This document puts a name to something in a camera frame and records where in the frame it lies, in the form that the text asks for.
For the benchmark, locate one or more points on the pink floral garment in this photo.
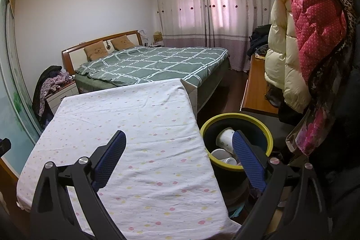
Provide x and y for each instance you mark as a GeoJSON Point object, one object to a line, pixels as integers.
{"type": "Point", "coordinates": [309, 130]}

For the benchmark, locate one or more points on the floral clothes pile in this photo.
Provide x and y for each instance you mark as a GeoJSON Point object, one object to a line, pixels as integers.
{"type": "Point", "coordinates": [53, 82]}

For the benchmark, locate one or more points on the green checked duvet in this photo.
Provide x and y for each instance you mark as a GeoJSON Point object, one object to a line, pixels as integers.
{"type": "Point", "coordinates": [157, 63]}

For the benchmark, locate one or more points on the dark clothes pile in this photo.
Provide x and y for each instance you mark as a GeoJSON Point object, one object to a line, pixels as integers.
{"type": "Point", "coordinates": [260, 37]}

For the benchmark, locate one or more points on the wooden cabinet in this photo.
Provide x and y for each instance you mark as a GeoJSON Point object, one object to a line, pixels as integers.
{"type": "Point", "coordinates": [257, 88]}

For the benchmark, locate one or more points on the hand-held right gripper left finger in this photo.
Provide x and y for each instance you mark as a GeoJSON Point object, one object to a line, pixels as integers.
{"type": "Point", "coordinates": [108, 161]}

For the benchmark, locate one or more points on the black bin yellow rim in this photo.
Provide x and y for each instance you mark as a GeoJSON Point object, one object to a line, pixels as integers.
{"type": "Point", "coordinates": [253, 127]}

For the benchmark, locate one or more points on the pink white curtains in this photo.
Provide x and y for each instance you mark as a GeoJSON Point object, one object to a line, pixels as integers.
{"type": "Point", "coordinates": [211, 3]}

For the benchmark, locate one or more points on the white dotted tablecloth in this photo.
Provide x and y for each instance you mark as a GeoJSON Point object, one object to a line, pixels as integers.
{"type": "Point", "coordinates": [126, 116]}

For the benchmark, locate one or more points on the white paper cup pink print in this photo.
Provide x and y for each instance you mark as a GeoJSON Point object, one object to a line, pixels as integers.
{"type": "Point", "coordinates": [225, 140]}

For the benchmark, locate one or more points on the white nightstand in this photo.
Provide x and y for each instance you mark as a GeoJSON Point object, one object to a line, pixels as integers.
{"type": "Point", "coordinates": [60, 96]}

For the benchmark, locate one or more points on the black coat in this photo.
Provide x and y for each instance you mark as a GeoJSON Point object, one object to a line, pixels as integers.
{"type": "Point", "coordinates": [343, 144]}

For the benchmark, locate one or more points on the painted sliding wardrobe door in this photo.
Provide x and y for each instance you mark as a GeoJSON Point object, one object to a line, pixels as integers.
{"type": "Point", "coordinates": [17, 88]}

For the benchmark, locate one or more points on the wooden bed headboard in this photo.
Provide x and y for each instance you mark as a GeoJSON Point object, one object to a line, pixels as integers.
{"type": "Point", "coordinates": [73, 57]}

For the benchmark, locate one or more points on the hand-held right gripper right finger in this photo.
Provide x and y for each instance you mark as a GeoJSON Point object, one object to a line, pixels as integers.
{"type": "Point", "coordinates": [249, 158]}

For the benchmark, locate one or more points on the red dotted down jacket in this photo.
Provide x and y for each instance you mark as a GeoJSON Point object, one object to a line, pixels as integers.
{"type": "Point", "coordinates": [315, 26]}

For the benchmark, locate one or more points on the brown face pillow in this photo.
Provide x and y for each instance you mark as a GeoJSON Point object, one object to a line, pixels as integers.
{"type": "Point", "coordinates": [95, 51]}
{"type": "Point", "coordinates": [122, 42]}

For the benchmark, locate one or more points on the cream down jacket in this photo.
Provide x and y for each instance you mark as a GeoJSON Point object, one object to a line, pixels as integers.
{"type": "Point", "coordinates": [281, 60]}

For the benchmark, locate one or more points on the pile of clothes on nightstand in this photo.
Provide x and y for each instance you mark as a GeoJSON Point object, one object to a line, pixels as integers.
{"type": "Point", "coordinates": [40, 88]}

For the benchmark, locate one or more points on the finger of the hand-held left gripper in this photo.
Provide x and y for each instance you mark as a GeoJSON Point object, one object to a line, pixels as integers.
{"type": "Point", "coordinates": [4, 145]}

